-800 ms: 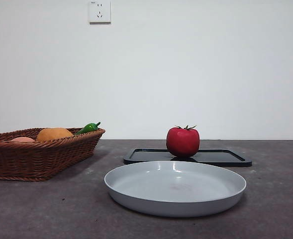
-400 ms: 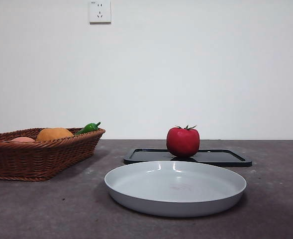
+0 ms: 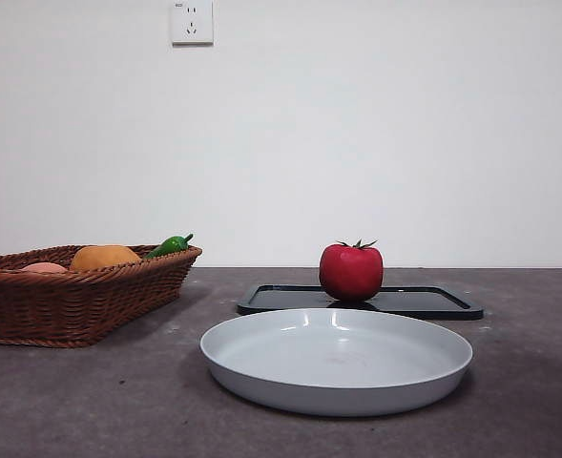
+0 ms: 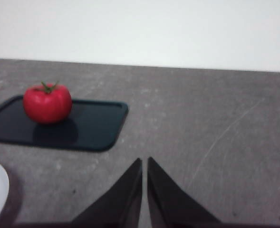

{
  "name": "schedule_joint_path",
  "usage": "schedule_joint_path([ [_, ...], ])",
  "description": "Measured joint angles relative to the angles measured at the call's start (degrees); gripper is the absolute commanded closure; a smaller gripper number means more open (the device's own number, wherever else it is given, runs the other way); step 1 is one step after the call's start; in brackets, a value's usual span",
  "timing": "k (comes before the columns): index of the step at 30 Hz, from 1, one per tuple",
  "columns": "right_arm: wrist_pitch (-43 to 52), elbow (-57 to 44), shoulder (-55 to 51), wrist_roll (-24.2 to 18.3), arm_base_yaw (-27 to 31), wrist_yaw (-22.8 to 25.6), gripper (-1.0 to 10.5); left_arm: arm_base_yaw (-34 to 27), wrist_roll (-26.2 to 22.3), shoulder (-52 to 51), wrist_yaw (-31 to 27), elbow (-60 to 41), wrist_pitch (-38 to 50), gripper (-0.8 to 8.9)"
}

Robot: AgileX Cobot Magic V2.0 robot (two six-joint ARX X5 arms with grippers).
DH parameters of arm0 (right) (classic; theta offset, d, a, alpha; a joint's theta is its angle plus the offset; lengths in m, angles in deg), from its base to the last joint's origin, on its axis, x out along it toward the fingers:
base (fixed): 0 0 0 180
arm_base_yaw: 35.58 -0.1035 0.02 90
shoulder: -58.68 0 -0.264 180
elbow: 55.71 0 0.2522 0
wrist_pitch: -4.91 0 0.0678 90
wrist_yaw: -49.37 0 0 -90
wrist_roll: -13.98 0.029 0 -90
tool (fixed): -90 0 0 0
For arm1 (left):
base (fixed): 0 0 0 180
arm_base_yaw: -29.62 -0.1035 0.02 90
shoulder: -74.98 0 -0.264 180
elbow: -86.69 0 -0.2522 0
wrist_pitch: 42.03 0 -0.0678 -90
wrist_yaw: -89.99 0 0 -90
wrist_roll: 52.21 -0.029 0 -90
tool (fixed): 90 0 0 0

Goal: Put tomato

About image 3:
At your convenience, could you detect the red tomato with green calyx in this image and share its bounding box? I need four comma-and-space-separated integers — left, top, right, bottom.
319, 238, 385, 302

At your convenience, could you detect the green chili pepper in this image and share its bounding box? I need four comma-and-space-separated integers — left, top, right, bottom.
142, 233, 195, 260

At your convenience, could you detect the grey round plate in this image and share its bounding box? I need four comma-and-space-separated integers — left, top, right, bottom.
199, 307, 475, 418

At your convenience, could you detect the dark rectangular tray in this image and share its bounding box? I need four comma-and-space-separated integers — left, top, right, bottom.
236, 283, 485, 321

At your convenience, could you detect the yellow-orange potato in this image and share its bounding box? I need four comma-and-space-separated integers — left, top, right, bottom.
69, 243, 142, 272

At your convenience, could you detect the brown wicker basket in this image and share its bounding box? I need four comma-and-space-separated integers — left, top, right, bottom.
0, 243, 203, 348

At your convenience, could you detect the pink egg-shaped vegetable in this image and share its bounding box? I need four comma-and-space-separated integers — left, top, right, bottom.
20, 261, 69, 275

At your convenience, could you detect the white wall power socket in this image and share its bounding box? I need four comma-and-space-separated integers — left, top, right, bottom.
170, 0, 215, 47

